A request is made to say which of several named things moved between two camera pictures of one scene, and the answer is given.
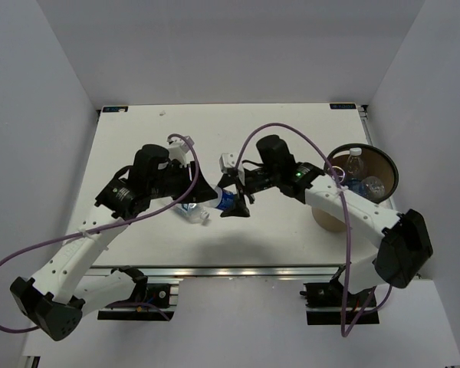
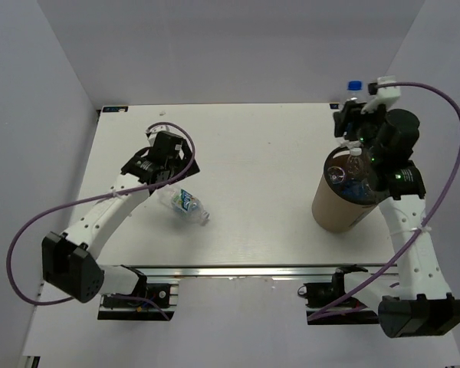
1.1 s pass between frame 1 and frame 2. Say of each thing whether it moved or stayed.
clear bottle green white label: stayed
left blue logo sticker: stayed
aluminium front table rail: stayed
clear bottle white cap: stayed
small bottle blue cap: moved
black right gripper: moved
